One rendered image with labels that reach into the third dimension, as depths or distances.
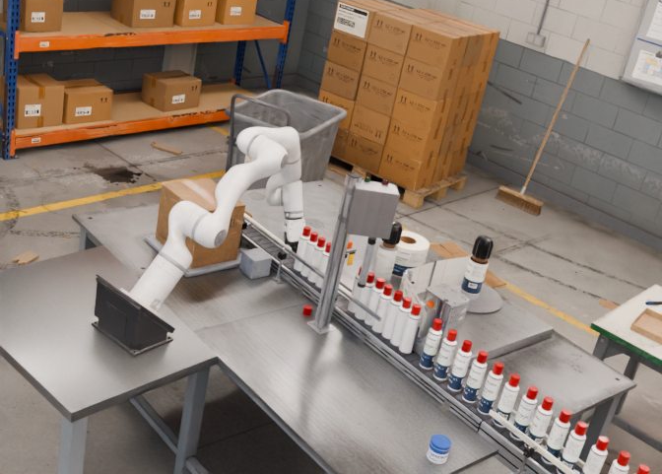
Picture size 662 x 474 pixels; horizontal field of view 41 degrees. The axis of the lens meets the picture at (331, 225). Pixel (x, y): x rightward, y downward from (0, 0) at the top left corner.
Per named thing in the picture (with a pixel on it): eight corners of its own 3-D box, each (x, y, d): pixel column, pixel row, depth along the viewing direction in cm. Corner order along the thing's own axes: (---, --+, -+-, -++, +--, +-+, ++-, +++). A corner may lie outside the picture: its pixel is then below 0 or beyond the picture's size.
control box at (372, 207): (389, 239, 332) (400, 194, 324) (345, 234, 329) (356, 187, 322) (385, 228, 341) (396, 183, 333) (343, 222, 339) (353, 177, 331)
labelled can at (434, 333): (434, 369, 333) (448, 322, 324) (426, 372, 330) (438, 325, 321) (425, 361, 336) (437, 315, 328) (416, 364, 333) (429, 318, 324)
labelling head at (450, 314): (453, 357, 343) (470, 301, 332) (431, 365, 334) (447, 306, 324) (429, 338, 352) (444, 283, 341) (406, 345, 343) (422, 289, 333)
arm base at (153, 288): (170, 325, 322) (200, 285, 325) (140, 304, 307) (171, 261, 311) (141, 304, 334) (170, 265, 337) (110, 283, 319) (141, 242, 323)
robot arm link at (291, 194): (281, 212, 377) (302, 211, 377) (280, 181, 375) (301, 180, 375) (282, 209, 386) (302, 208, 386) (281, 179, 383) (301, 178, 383)
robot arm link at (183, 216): (176, 265, 316) (215, 213, 321) (140, 241, 323) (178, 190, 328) (188, 276, 327) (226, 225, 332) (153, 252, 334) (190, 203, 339)
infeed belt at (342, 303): (496, 422, 316) (498, 413, 314) (481, 429, 310) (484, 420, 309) (238, 225, 422) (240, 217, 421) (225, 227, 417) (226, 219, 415)
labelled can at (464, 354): (463, 390, 323) (478, 344, 315) (454, 393, 320) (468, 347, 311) (453, 382, 327) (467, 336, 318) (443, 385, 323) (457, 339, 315)
